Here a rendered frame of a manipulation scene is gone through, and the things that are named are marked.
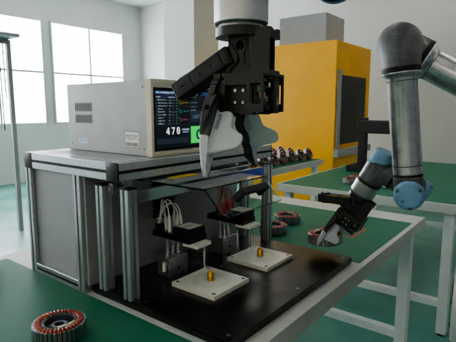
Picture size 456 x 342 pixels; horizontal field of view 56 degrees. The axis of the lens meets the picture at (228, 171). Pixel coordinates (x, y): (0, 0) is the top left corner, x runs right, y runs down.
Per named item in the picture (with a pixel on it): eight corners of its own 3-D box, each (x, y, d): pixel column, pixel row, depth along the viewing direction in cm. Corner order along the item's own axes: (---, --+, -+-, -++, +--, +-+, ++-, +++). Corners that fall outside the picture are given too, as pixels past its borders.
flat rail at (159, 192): (268, 174, 152) (268, 165, 152) (130, 204, 104) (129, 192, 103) (265, 174, 153) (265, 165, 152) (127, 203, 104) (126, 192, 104)
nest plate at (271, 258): (292, 258, 136) (292, 254, 136) (267, 272, 125) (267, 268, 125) (254, 248, 146) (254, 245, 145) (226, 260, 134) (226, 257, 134)
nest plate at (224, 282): (249, 281, 118) (249, 277, 117) (214, 301, 106) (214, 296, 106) (207, 269, 127) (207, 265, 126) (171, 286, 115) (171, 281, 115)
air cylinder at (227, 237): (237, 248, 145) (237, 233, 145) (222, 254, 139) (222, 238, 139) (224, 245, 148) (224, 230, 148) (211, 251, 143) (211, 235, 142)
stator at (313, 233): (347, 241, 142) (347, 230, 141) (334, 249, 133) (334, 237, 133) (317, 237, 149) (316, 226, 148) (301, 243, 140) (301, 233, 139)
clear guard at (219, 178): (281, 200, 112) (281, 178, 111) (224, 219, 93) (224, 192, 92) (189, 186, 131) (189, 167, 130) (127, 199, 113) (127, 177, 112)
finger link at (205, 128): (203, 128, 54) (223, 73, 58) (193, 128, 55) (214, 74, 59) (219, 147, 58) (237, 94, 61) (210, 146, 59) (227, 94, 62)
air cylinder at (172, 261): (188, 269, 126) (187, 252, 126) (169, 277, 121) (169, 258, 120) (176, 266, 130) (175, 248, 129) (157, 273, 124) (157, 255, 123)
